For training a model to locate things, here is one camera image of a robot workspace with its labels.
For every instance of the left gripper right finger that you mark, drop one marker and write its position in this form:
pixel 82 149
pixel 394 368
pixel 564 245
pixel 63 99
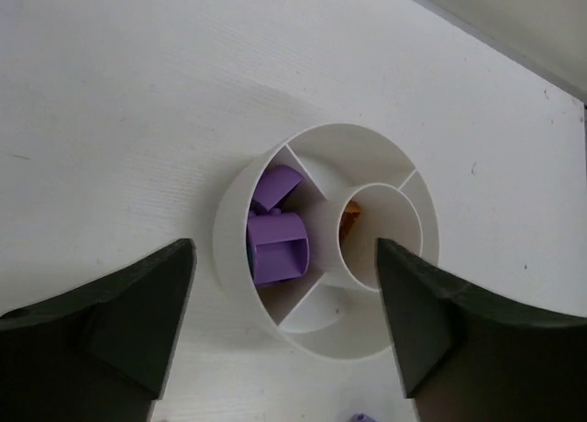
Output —
pixel 465 353

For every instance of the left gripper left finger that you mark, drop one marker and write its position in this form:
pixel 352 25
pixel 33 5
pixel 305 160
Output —
pixel 101 351

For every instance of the brown lego brick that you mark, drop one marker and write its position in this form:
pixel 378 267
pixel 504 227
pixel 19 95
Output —
pixel 348 219

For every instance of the purple rounded lego piece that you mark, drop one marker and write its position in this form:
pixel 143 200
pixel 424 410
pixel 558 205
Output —
pixel 277 246

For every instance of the lilac and teal lego stack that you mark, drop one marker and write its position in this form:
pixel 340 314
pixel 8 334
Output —
pixel 361 417

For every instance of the white round divided container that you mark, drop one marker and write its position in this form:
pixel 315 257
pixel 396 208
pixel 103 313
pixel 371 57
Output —
pixel 335 310

